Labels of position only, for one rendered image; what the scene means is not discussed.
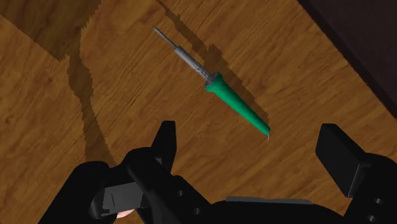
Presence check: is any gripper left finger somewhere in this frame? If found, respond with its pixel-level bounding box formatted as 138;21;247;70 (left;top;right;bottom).
38;120;215;224

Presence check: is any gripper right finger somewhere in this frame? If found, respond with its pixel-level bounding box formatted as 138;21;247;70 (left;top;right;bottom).
315;123;397;224

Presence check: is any green-handled soldering iron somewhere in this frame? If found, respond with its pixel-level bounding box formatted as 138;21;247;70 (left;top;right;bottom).
153;26;272;141

